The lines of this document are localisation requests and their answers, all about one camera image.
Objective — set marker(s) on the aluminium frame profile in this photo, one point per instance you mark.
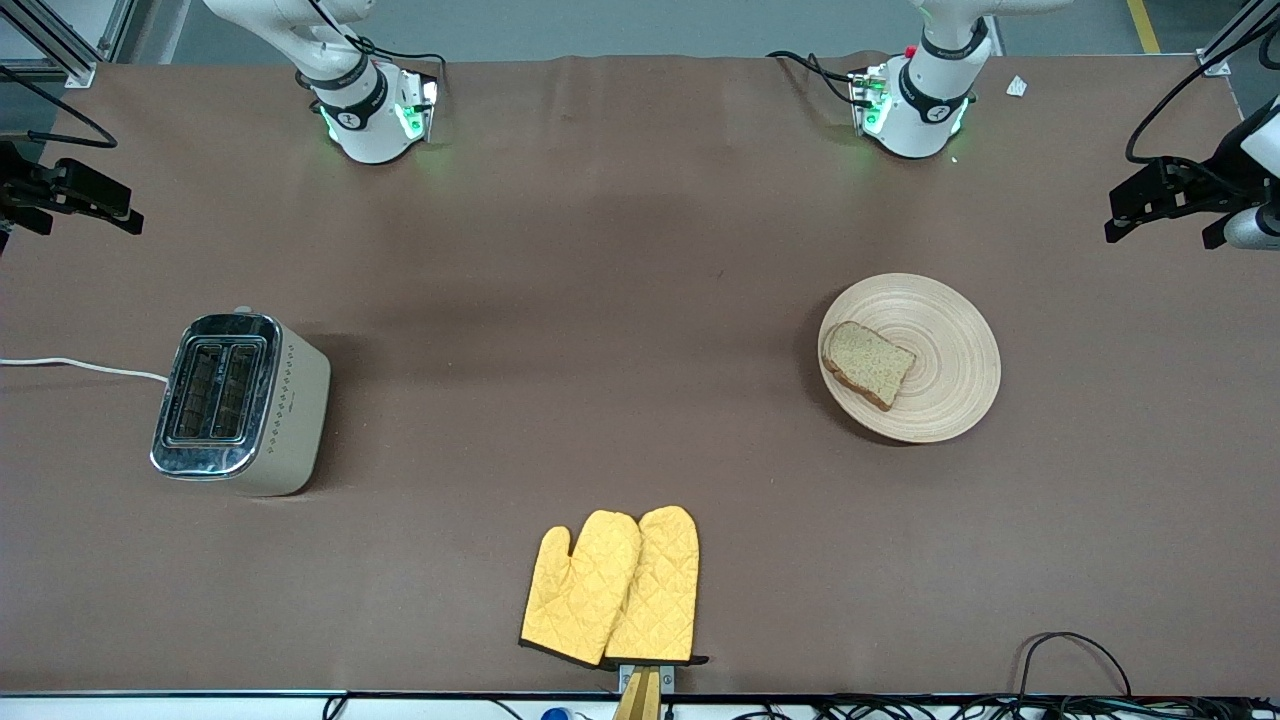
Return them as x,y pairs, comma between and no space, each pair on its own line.
60,50
1235,35

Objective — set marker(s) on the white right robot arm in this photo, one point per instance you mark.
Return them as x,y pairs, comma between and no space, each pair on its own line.
365,120

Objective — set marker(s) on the yellow quilted oven mitt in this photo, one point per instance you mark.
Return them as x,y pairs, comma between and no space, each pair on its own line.
575,595
660,590

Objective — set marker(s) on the brown bread slice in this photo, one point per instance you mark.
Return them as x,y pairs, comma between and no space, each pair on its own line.
868,363

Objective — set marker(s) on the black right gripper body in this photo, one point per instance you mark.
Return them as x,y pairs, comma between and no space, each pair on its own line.
22,190

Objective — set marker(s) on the round wooden plate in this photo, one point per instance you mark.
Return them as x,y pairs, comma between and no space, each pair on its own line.
950,380

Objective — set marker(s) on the white paper scrap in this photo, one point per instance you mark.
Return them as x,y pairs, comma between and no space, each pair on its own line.
1017,86

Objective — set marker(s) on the small metal bracket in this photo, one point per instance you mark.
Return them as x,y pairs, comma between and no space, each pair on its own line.
667,678

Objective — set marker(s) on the wooden stick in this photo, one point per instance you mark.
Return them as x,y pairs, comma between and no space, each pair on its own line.
640,700

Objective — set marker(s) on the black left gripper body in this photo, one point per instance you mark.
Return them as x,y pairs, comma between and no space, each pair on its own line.
1207,192

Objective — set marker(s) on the cream and chrome toaster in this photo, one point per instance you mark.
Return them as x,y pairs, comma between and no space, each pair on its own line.
285,420

